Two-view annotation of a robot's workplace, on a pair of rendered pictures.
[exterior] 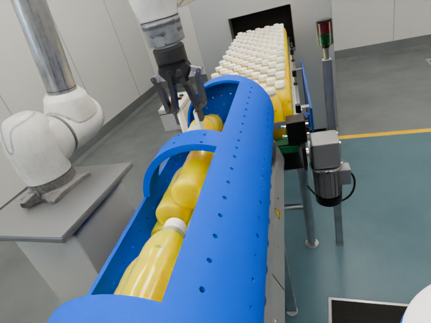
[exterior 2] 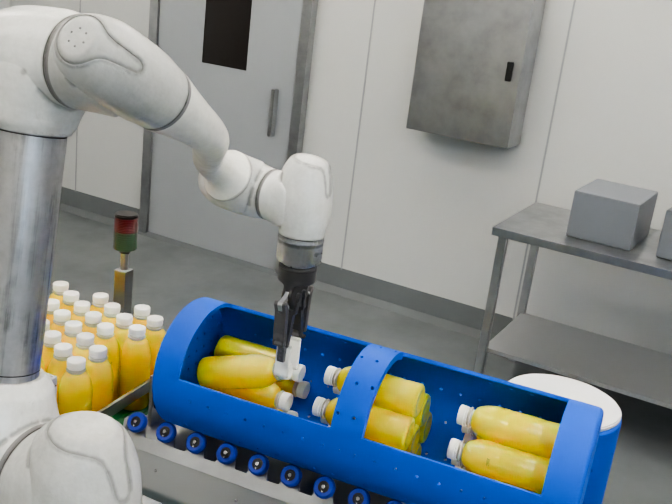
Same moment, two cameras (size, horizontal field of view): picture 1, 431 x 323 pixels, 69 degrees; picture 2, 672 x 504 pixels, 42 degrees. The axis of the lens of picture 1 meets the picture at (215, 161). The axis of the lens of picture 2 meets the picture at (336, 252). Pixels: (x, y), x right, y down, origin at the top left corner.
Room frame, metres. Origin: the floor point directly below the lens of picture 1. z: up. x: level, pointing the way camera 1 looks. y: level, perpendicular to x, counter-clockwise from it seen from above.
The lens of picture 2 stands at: (0.64, 1.64, 1.95)
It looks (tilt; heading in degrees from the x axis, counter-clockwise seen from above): 18 degrees down; 273
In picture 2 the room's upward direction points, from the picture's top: 7 degrees clockwise
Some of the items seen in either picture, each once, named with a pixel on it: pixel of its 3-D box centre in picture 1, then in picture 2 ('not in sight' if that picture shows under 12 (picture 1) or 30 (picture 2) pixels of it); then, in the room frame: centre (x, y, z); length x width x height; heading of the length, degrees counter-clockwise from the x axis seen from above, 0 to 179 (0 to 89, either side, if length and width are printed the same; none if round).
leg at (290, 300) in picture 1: (283, 269); not in sight; (0.98, -0.16, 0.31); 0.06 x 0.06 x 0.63; 72
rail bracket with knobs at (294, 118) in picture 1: (295, 130); not in sight; (1.05, -0.32, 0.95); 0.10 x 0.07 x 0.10; 72
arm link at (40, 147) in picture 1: (35, 144); (81, 487); (1.02, 0.56, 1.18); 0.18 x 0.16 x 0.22; 153
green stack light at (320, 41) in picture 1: (325, 38); (125, 239); (1.32, -0.58, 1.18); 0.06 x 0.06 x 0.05
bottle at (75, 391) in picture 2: not in sight; (75, 405); (1.23, 0.00, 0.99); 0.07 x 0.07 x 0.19
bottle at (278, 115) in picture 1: (274, 115); (152, 359); (1.14, -0.27, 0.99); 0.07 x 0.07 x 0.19
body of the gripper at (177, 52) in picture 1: (173, 64); (295, 284); (0.78, 0.03, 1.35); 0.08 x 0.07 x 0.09; 71
